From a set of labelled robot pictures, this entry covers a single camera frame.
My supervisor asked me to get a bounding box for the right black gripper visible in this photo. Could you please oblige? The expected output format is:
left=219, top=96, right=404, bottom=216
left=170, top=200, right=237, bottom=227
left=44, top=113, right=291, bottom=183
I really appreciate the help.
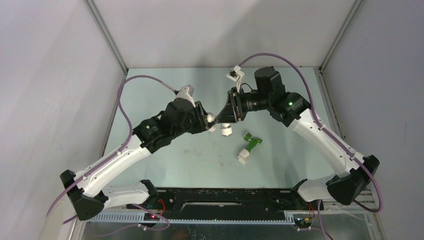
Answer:
left=214, top=87, right=271, bottom=124

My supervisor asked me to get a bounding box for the white plastic faucet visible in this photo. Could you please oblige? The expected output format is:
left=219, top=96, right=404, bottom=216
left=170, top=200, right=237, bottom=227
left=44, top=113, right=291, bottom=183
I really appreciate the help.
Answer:
left=206, top=113, right=233, bottom=137

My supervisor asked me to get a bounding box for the green plastic faucet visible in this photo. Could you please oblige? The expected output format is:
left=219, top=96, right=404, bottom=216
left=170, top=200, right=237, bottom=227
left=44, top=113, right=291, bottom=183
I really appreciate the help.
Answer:
left=243, top=132, right=263, bottom=153

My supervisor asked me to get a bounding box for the white elbow fitting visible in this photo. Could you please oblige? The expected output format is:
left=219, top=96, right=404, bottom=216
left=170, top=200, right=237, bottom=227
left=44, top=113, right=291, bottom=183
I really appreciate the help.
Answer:
left=237, top=148, right=250, bottom=165
left=207, top=124, right=216, bottom=132

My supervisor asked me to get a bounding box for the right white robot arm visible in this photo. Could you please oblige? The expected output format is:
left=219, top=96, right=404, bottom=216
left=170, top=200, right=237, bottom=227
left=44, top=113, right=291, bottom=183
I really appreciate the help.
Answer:
left=206, top=66, right=380, bottom=209

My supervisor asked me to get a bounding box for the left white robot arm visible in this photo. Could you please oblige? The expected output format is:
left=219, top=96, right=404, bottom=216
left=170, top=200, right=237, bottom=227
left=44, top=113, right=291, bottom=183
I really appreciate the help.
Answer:
left=60, top=98, right=215, bottom=221

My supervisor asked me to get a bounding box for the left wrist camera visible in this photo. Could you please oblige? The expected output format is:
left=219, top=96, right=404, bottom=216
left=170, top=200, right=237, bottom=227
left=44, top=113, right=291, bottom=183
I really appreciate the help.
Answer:
left=175, top=84, right=196, bottom=107

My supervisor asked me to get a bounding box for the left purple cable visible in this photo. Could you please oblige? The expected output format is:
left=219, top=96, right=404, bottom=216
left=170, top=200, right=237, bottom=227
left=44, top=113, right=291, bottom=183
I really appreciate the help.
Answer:
left=45, top=75, right=180, bottom=238

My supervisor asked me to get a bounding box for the purple cable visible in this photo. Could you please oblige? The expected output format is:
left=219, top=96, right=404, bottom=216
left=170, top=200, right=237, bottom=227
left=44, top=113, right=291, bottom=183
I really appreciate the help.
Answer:
left=238, top=52, right=384, bottom=240
left=45, top=75, right=180, bottom=238

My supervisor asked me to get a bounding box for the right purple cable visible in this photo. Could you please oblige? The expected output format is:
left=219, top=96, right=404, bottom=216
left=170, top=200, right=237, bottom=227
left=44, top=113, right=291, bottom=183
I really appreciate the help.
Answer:
left=238, top=52, right=384, bottom=240

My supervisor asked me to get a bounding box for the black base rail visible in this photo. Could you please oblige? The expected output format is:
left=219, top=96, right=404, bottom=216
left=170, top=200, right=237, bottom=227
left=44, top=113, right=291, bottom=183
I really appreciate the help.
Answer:
left=136, top=184, right=324, bottom=220

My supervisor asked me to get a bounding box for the grey cable duct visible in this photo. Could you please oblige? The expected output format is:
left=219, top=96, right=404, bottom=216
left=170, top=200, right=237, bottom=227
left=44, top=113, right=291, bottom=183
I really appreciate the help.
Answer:
left=88, top=211, right=296, bottom=225

